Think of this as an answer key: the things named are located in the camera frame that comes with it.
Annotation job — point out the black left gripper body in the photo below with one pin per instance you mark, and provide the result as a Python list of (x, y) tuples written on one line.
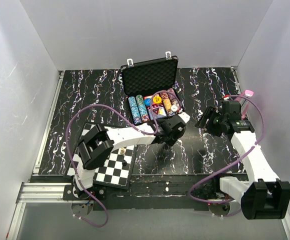
[(172, 138)]

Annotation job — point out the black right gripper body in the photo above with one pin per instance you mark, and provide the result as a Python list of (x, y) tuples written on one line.
[(215, 123)]

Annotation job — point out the blue playing card deck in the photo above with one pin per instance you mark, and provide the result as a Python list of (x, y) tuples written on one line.
[(162, 113)]

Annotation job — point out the yellow big blind button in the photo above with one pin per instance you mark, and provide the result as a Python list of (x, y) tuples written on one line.
[(157, 99)]

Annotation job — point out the blue small blind button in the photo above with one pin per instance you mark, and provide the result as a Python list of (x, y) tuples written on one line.
[(147, 101)]

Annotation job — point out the black poker set case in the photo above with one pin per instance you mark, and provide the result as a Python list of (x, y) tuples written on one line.
[(149, 78)]

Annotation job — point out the black white chess board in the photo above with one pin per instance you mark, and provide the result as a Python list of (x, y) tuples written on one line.
[(113, 173)]

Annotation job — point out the white poker chip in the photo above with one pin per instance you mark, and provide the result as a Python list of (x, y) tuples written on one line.
[(174, 108)]

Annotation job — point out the triangular all-in marker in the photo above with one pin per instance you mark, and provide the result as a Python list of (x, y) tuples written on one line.
[(156, 111)]

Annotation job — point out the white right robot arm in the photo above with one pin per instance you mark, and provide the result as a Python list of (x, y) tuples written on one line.
[(265, 196)]

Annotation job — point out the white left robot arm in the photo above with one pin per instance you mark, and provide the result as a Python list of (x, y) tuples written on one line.
[(105, 155)]

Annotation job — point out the purple red chip column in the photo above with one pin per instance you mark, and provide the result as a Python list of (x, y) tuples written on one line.
[(174, 100)]

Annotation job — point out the green blue chip column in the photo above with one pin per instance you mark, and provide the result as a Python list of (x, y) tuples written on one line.
[(142, 109)]

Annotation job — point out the red yellow chip column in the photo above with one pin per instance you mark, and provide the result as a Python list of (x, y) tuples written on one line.
[(167, 104)]

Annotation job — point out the pink metronome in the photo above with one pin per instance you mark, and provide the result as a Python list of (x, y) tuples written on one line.
[(244, 103)]

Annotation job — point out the light blue chip column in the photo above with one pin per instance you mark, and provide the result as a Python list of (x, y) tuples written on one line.
[(134, 110)]

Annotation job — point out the black chess piece right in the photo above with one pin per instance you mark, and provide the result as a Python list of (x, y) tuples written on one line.
[(124, 163)]

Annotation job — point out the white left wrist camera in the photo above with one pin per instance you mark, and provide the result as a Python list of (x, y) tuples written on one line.
[(185, 117)]

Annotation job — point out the aluminium rail frame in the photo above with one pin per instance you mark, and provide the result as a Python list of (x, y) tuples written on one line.
[(151, 154)]

